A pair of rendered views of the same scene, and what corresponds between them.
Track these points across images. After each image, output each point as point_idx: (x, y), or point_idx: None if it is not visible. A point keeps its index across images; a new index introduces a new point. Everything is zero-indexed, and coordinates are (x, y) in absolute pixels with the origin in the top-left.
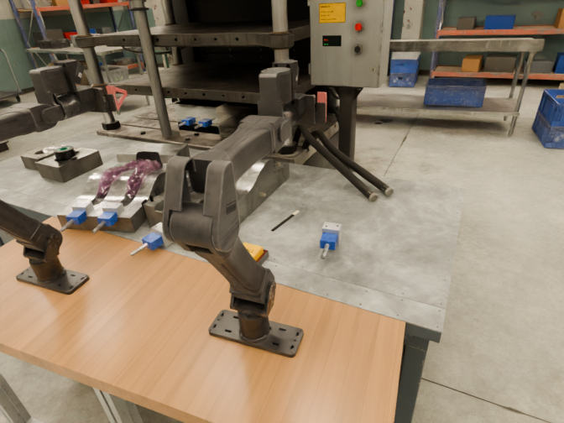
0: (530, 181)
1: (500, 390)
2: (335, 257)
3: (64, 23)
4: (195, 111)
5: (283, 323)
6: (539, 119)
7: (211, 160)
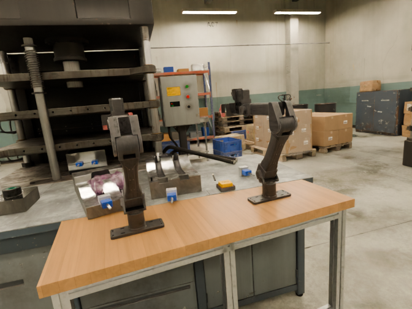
0: None
1: None
2: (253, 177)
3: None
4: (86, 155)
5: None
6: (216, 152)
7: (279, 102)
